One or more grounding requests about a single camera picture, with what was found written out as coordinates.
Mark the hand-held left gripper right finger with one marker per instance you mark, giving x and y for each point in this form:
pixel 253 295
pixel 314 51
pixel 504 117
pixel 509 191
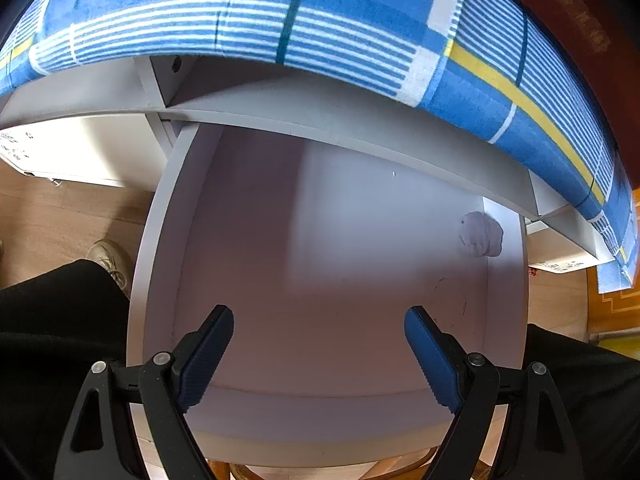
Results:
pixel 432 355

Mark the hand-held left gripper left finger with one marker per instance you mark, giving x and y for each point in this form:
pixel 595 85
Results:
pixel 207 355

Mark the white bed drawer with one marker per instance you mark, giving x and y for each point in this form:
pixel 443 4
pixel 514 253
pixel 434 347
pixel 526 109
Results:
pixel 325 260

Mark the pale lilac sock ball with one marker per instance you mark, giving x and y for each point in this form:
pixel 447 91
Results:
pixel 481 234

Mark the person's beige left shoe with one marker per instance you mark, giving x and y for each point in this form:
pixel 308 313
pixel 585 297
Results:
pixel 112 260

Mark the person's left leg black pants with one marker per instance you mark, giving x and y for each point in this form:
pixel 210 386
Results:
pixel 50 320

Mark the person's leg black pants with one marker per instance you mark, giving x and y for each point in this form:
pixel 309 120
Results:
pixel 595 390
pixel 50 320

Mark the person's right leg black pants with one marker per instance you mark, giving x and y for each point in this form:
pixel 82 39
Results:
pixel 595 390

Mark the orange patterned rug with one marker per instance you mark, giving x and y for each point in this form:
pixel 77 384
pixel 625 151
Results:
pixel 612 310

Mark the blue plaid blanket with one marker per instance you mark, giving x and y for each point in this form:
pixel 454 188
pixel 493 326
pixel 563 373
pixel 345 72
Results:
pixel 350 0

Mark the white bed frame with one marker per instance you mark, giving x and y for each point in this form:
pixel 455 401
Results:
pixel 300 105

